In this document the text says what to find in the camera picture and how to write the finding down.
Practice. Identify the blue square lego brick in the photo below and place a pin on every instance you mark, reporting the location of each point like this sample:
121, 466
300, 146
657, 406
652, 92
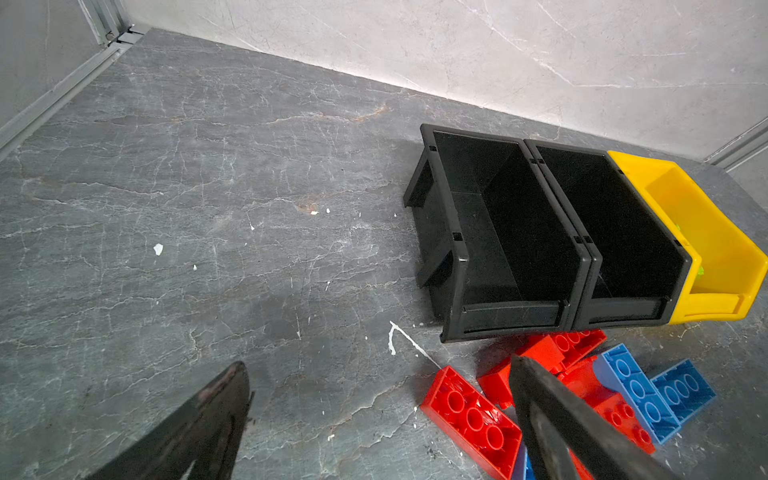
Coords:
684, 390

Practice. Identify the black plastic bin middle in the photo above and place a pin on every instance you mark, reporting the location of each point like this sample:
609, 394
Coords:
638, 268

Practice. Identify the green lego brick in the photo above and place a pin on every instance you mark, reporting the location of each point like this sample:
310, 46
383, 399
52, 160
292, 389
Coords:
700, 271

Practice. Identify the blue lego brick lower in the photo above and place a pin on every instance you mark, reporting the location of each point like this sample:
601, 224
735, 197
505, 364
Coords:
523, 469

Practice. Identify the blue long lego brick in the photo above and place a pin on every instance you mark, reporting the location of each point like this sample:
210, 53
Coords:
617, 370

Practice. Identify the black plastic bin left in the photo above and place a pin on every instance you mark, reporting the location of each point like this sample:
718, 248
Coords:
500, 256

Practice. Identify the red arch lego piece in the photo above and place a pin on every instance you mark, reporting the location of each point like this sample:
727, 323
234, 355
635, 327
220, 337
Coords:
608, 404

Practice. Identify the yellow plastic bin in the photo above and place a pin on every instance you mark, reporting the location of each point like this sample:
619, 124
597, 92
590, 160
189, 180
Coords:
735, 267

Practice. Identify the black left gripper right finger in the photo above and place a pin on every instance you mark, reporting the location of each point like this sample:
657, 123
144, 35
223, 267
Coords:
557, 426

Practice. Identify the black plastic bin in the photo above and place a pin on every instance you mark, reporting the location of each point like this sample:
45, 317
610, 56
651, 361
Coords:
500, 256
638, 268

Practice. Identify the red long lego brick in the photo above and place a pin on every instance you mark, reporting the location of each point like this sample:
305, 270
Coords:
560, 354

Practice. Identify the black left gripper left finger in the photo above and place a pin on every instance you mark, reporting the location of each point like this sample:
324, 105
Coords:
199, 440

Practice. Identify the red flat lego plate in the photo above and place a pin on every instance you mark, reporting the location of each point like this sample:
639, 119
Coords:
473, 423

